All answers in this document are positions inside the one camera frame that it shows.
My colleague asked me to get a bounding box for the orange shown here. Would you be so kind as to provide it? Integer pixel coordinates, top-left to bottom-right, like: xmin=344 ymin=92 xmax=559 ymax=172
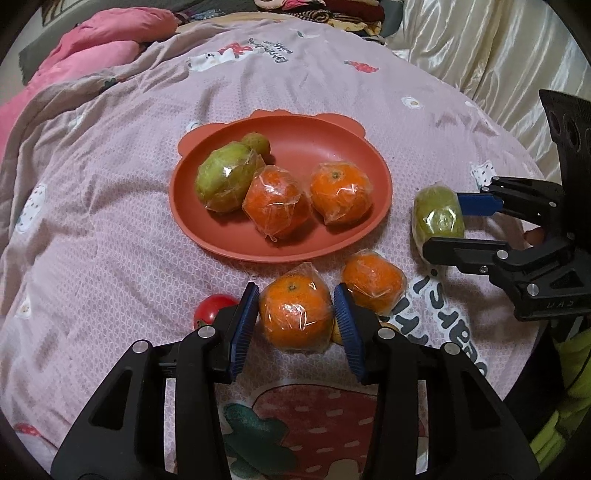
xmin=242 ymin=165 xmax=315 ymax=241
xmin=259 ymin=263 xmax=335 ymax=354
xmin=342 ymin=250 xmax=407 ymax=317
xmin=308 ymin=161 xmax=374 ymax=226

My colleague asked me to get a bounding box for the cream satin curtain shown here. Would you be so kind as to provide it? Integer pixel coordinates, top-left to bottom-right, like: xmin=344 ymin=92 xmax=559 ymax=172
xmin=385 ymin=0 xmax=591 ymax=185

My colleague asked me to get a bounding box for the yellow-green garment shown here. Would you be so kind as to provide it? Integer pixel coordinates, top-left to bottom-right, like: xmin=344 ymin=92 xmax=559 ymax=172
xmin=529 ymin=318 xmax=591 ymax=462

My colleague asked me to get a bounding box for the small green citrus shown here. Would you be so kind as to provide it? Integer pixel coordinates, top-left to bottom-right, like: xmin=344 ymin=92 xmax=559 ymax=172
xmin=412 ymin=185 xmax=466 ymax=265

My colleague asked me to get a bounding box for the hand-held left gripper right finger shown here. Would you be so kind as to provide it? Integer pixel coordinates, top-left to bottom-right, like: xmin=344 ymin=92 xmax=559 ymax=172
xmin=333 ymin=282 xmax=541 ymax=480

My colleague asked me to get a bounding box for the orange plastic plate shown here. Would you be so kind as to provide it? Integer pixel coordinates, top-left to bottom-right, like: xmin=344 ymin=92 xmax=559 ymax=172
xmin=168 ymin=109 xmax=393 ymax=265

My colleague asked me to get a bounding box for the large green citrus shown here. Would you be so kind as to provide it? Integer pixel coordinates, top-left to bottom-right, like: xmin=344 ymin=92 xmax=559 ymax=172
xmin=194 ymin=142 xmax=266 ymax=213

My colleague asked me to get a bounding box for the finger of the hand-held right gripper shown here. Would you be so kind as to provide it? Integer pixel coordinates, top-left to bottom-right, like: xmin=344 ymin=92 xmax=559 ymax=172
xmin=422 ymin=236 xmax=546 ymax=277
xmin=456 ymin=176 xmax=566 ymax=224

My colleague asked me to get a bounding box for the pink fleece blanket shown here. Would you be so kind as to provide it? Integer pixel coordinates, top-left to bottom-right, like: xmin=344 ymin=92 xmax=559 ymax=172
xmin=0 ymin=10 xmax=181 ymax=153

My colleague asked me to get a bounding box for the red tomato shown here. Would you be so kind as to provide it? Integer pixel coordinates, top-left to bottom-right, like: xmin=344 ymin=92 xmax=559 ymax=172
xmin=193 ymin=294 xmax=241 ymax=329

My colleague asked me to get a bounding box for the stack of folded clothes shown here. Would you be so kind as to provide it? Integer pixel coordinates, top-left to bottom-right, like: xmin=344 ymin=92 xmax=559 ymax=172
xmin=254 ymin=0 xmax=393 ymax=35

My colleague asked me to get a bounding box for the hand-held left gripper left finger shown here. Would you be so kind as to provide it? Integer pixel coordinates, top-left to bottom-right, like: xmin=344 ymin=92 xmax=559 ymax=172
xmin=51 ymin=282 xmax=260 ymax=480

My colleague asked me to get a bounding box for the beige bed sheet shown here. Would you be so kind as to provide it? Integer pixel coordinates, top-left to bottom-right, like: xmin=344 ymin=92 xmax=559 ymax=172
xmin=178 ymin=13 xmax=259 ymax=32

